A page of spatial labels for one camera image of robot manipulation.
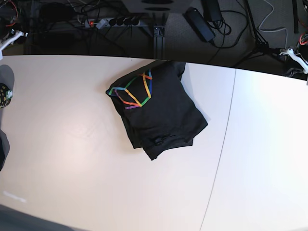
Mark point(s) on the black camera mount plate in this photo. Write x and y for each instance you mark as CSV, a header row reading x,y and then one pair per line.
x,y
145,6

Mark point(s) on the aluminium frame post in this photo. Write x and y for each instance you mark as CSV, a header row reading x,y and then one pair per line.
x,y
159,25

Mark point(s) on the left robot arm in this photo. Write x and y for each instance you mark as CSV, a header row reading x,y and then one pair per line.
x,y
300,19

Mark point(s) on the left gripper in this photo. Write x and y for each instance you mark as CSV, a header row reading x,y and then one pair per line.
x,y
296,63

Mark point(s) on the black power adapter brick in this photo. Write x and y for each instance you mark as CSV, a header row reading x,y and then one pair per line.
x,y
199,25

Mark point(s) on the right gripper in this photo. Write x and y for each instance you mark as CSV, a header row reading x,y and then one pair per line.
x,y
12,37

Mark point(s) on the black tripod stand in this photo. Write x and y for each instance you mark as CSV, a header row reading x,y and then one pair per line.
x,y
262,47

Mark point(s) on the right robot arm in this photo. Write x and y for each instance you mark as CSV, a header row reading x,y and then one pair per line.
x,y
14,26

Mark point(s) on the black T-shirt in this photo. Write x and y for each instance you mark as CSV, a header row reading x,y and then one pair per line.
x,y
155,109

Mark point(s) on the black power strip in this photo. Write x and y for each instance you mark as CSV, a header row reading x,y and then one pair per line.
x,y
112,22

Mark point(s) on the black patterned round object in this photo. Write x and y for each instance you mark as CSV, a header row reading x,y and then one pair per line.
x,y
6,95

